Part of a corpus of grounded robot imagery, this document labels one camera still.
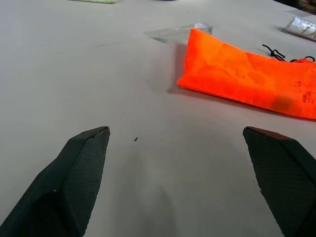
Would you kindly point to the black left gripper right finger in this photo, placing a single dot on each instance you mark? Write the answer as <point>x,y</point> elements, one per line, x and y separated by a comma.
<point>284,170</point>

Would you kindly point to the light green cloth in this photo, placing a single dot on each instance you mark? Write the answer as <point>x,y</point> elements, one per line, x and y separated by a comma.
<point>98,1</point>

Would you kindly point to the white printed packet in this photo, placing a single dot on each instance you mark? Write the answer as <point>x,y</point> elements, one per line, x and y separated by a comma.
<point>302,28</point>

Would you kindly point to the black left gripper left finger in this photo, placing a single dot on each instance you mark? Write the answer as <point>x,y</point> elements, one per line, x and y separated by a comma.
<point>71,177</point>

